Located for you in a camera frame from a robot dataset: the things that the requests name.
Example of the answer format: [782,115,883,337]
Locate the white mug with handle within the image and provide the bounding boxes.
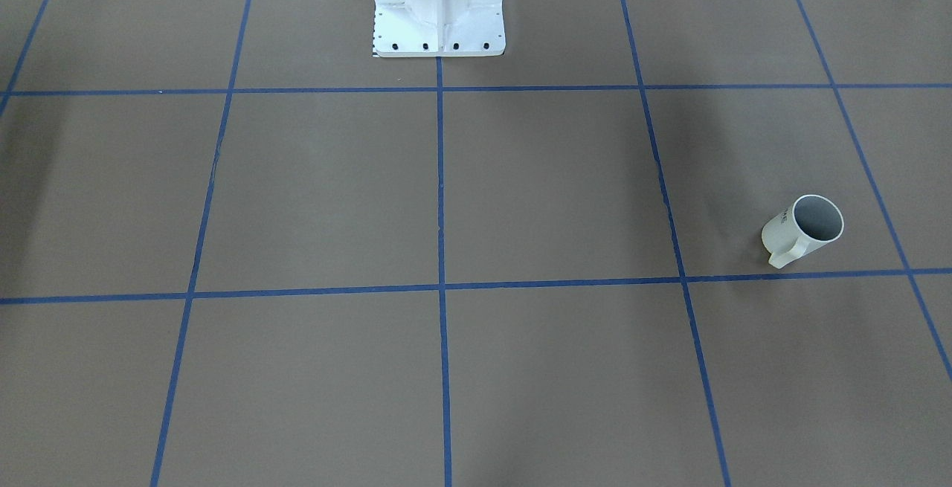
[761,193,846,269]

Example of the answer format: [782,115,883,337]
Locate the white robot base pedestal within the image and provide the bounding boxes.
[372,0,506,58]

